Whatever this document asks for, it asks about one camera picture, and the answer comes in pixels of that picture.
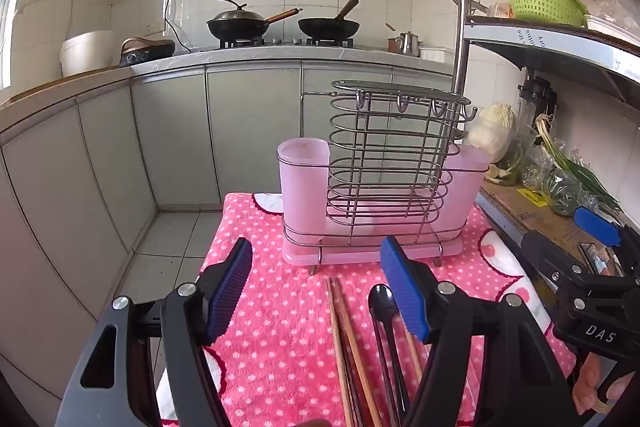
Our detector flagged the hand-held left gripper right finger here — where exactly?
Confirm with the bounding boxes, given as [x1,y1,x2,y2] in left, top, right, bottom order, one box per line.
[380,237,586,427]

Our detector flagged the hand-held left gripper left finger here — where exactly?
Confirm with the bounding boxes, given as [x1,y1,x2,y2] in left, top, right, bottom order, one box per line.
[55,237,253,427]

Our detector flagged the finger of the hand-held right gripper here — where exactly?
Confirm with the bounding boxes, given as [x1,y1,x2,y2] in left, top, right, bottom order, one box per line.
[574,206,640,278]
[521,231,640,308]

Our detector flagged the black spoon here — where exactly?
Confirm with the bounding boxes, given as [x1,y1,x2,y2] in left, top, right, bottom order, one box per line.
[368,284,401,427]

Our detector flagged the pink plastic cup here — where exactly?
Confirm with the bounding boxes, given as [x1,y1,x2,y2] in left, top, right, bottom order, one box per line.
[442,144,490,233]
[277,138,331,233]

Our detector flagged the dark wooden chopstick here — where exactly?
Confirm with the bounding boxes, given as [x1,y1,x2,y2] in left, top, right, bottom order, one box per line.
[350,357,373,427]
[343,347,365,427]

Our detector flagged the metal wire utensil rack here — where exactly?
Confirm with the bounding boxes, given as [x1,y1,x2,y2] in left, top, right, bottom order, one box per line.
[282,80,478,275]

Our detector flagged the person's right hand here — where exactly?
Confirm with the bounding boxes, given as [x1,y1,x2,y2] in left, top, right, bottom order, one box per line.
[572,352,640,417]

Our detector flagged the cardboard box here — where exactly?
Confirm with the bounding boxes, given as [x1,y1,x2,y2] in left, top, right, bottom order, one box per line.
[477,179,626,278]

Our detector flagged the plastic bag of greens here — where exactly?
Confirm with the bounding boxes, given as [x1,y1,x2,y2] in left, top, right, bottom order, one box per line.
[522,149,588,217]

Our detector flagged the pink plastic drip tray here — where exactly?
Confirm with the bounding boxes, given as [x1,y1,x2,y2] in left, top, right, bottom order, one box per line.
[281,227,463,267]

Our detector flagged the green onions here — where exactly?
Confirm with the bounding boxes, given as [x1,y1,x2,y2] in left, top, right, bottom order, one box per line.
[534,114,623,214]

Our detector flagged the pink polka-dot towel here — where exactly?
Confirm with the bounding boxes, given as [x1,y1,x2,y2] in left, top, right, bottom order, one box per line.
[155,192,578,427]

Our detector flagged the clear plastic bowl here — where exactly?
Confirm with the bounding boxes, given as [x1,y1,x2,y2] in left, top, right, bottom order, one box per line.
[487,127,531,185]

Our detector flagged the napa cabbage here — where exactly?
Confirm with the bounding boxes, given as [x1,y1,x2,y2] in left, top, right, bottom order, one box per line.
[466,103,516,164]

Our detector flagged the black blender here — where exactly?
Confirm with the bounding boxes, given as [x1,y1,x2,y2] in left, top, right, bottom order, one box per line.
[515,77,558,135]

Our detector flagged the grey kitchen base cabinets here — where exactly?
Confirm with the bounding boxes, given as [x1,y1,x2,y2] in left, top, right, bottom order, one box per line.
[0,49,458,383]

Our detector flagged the metal storage shelf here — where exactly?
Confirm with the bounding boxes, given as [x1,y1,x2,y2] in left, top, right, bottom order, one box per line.
[450,0,640,288]

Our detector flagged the white plastic box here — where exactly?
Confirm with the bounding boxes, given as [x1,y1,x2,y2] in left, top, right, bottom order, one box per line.
[582,13,640,42]

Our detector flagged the green plastic basket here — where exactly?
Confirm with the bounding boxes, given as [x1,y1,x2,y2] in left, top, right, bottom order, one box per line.
[502,0,588,26]

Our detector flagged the steel kettle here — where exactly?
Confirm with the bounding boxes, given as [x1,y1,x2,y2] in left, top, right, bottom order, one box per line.
[397,32,424,58]

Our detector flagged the small brown pot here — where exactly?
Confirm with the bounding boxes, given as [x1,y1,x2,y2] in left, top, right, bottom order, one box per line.
[385,23,403,54]

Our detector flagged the gas stove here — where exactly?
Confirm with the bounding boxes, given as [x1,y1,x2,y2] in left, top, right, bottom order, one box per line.
[220,34,357,50]

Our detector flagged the black wok with lid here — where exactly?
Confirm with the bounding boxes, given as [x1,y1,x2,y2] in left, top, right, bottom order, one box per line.
[206,0,304,42]

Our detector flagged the white rice cooker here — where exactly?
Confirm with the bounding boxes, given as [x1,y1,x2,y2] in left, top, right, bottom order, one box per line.
[60,30,118,78]

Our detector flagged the window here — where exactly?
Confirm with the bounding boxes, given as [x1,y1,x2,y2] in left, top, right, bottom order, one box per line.
[0,0,16,90]

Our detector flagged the black power cable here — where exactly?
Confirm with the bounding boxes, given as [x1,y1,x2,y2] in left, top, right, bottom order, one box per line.
[162,0,193,55]

